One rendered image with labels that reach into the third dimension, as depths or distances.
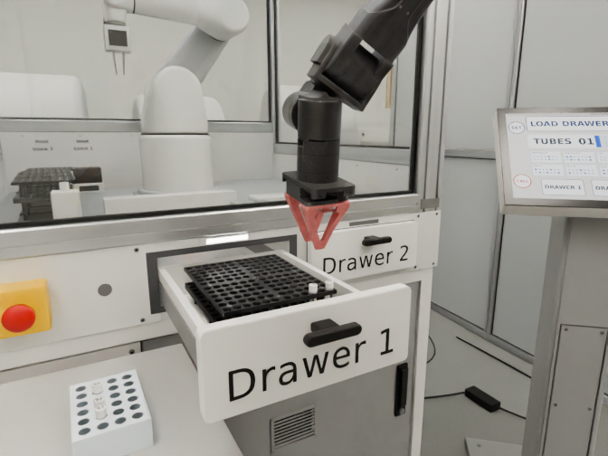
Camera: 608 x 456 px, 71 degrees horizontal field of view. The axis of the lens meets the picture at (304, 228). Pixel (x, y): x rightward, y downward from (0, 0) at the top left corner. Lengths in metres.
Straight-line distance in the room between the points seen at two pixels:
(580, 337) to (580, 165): 0.48
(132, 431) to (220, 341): 0.17
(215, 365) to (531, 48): 2.17
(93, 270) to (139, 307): 0.10
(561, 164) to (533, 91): 1.16
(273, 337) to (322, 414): 0.62
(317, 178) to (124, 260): 0.37
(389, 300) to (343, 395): 0.56
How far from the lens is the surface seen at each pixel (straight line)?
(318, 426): 1.11
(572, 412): 1.52
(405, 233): 1.01
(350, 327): 0.50
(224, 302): 0.61
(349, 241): 0.91
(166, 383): 0.71
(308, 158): 0.55
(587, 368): 1.46
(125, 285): 0.79
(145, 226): 0.76
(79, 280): 0.78
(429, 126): 1.05
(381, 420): 1.23
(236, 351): 0.49
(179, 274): 0.81
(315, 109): 0.54
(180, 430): 0.62
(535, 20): 2.43
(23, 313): 0.72
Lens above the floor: 1.13
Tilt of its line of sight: 12 degrees down
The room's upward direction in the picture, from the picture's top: straight up
